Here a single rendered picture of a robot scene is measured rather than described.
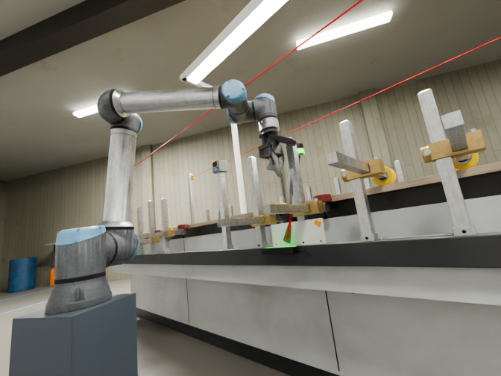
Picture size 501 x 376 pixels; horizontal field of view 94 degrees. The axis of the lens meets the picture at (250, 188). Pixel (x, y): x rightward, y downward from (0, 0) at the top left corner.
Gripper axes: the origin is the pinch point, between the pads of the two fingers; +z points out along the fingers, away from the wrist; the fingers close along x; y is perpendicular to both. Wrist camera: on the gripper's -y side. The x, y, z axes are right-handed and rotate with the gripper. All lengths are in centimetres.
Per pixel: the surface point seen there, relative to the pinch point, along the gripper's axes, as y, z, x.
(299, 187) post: -4.7, 7.0, -6.0
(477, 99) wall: -103, -166, -512
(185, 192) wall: 441, -91, -221
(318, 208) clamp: -11.9, 17.2, -5.9
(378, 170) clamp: -36.0, 8.2, -5.2
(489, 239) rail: -57, 32, -4
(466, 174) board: -57, 13, -25
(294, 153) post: -4.7, -8.5, -6.3
